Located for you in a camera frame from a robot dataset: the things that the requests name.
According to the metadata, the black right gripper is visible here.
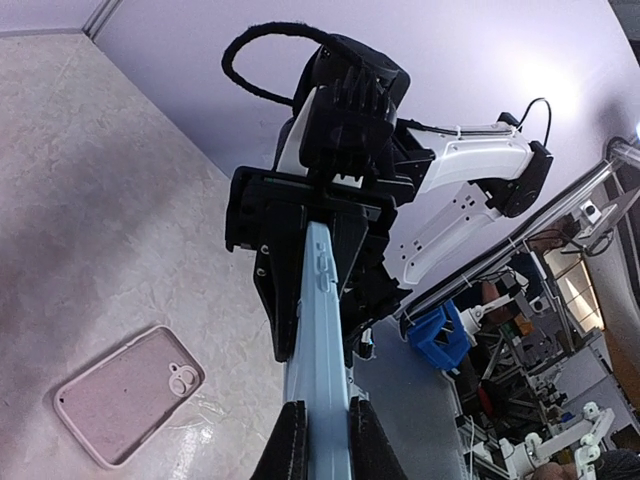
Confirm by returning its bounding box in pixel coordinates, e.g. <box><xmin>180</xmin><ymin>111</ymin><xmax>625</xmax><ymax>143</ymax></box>
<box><xmin>225</xmin><ymin>166</ymin><xmax>415</xmax><ymax>362</ymax></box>

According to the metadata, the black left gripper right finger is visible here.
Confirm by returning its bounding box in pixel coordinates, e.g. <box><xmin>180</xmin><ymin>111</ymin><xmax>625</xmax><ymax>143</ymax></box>
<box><xmin>349</xmin><ymin>397</ymin><xmax>407</xmax><ymax>480</ymax></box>

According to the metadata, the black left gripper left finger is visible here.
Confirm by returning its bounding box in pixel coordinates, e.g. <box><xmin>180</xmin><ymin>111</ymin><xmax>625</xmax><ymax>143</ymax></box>
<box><xmin>252</xmin><ymin>400</ymin><xmax>308</xmax><ymax>480</ymax></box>

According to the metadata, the light blue phone case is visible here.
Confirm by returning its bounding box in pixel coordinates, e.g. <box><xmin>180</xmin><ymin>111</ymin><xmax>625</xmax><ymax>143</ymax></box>
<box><xmin>284</xmin><ymin>222</ymin><xmax>352</xmax><ymax>479</ymax></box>

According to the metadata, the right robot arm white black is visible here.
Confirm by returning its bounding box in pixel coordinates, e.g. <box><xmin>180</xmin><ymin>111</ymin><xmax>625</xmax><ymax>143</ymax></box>
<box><xmin>221</xmin><ymin>22</ymin><xmax>553</xmax><ymax>362</ymax></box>

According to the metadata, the clear pink phone case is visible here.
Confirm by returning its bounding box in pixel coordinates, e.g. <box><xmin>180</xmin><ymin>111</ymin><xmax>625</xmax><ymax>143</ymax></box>
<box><xmin>53</xmin><ymin>325</ymin><xmax>206</xmax><ymax>470</ymax></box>

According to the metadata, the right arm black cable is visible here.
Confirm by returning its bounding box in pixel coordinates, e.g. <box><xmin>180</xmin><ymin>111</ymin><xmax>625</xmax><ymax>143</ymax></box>
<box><xmin>220</xmin><ymin>20</ymin><xmax>351</xmax><ymax>106</ymax></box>

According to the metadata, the right aluminium frame post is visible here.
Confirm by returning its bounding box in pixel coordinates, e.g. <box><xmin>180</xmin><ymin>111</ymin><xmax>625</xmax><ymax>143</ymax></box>
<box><xmin>82</xmin><ymin>0</ymin><xmax>123</xmax><ymax>41</ymax></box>

